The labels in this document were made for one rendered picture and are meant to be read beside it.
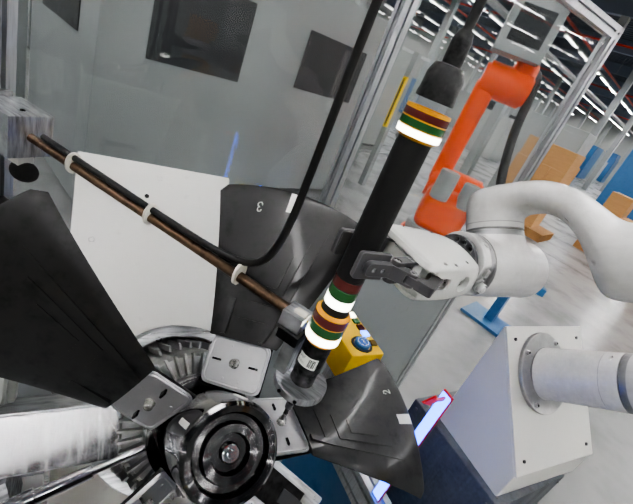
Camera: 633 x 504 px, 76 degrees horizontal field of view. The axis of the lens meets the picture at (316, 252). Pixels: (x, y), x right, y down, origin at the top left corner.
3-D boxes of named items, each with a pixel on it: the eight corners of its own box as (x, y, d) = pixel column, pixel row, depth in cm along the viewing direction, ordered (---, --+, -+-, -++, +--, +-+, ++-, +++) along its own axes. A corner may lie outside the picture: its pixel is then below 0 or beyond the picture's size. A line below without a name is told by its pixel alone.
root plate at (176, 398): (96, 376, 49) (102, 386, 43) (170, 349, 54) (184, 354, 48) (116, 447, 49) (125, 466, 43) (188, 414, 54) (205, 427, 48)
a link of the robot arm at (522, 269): (496, 223, 51) (497, 296, 51) (551, 234, 58) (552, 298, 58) (442, 230, 58) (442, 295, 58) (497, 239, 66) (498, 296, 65)
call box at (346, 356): (309, 340, 110) (323, 310, 105) (339, 339, 115) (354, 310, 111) (335, 387, 98) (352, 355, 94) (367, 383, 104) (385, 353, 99)
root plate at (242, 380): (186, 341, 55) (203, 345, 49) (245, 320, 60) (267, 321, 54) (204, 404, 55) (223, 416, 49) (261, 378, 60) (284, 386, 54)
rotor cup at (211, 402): (130, 400, 52) (150, 425, 41) (233, 358, 60) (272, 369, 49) (160, 507, 53) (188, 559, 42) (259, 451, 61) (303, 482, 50)
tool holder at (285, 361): (250, 374, 52) (273, 315, 48) (279, 349, 58) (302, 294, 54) (307, 417, 49) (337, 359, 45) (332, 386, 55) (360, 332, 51)
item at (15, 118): (-30, 136, 68) (-32, 85, 64) (15, 136, 74) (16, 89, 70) (7, 163, 65) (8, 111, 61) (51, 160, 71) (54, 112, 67)
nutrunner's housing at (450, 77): (273, 397, 53) (441, 18, 33) (288, 381, 56) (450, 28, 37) (297, 415, 52) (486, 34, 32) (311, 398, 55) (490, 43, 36)
